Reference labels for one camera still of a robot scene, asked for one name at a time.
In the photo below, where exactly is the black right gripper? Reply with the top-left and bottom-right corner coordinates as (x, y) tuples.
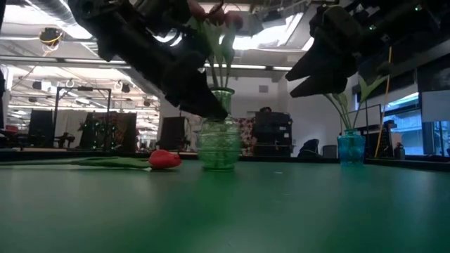
(285, 0), (440, 98)

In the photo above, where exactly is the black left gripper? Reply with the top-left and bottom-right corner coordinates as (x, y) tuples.
(105, 6), (229, 119)

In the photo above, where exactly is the green glass vase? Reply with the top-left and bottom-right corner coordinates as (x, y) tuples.
(196, 86), (243, 172)

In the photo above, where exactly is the bright red artificial tulip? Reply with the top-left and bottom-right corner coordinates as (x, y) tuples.
(0, 149), (183, 172)

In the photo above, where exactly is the teal blue glass vase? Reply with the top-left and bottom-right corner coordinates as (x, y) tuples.
(336, 129), (366, 167)

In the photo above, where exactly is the white blue patterned panel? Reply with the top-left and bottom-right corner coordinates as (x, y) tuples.
(185, 117), (200, 153)

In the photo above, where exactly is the black panel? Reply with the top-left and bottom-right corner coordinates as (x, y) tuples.
(160, 115), (187, 153)

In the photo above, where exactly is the ceiling light strip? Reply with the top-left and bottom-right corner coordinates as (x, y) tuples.
(230, 63), (293, 72)

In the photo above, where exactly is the red floral cloth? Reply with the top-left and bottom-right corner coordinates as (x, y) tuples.
(238, 117), (257, 157)

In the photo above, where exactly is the dark office chair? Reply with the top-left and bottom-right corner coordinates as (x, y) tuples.
(297, 138), (320, 158)

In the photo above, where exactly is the black cabinet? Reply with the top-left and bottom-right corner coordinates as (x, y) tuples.
(253, 111), (293, 158)

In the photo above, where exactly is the grey bin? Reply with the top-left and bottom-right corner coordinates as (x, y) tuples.
(322, 144), (338, 159)

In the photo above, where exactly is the dark red rack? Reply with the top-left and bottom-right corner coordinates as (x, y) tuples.
(79, 111), (138, 155)

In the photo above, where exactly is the grey ceiling ventilation box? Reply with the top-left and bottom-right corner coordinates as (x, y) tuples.
(242, 10), (263, 37)

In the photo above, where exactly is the black pegboard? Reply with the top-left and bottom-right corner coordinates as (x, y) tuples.
(365, 122), (394, 159)

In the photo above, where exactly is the small dark bottle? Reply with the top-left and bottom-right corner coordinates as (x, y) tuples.
(393, 141), (406, 160)

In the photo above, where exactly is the green table mat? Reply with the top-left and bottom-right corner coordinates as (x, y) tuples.
(0, 156), (450, 253)

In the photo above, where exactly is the black monitor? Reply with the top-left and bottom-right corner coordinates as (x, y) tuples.
(27, 109), (54, 148)

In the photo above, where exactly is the tall black frame stand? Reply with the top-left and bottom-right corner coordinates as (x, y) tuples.
(54, 86), (113, 148)

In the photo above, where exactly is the black ceiling camera yellow ring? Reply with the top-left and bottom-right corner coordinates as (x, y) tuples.
(38, 27), (64, 45)

